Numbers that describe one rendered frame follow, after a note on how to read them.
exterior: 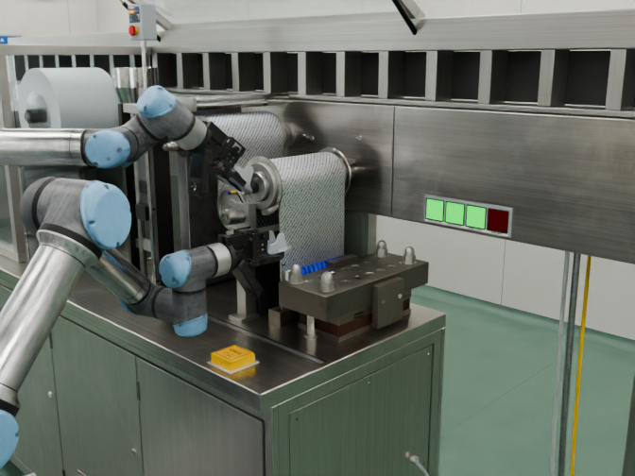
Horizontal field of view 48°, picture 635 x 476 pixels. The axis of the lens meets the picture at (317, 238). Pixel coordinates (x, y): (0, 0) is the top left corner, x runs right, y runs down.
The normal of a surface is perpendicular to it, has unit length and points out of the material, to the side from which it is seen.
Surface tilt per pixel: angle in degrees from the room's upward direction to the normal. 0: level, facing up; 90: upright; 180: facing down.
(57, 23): 90
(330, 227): 90
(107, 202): 85
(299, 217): 90
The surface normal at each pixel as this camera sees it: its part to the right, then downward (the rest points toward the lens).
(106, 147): -0.07, 0.25
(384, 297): 0.72, 0.17
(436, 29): -0.70, 0.18
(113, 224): 0.91, 0.00
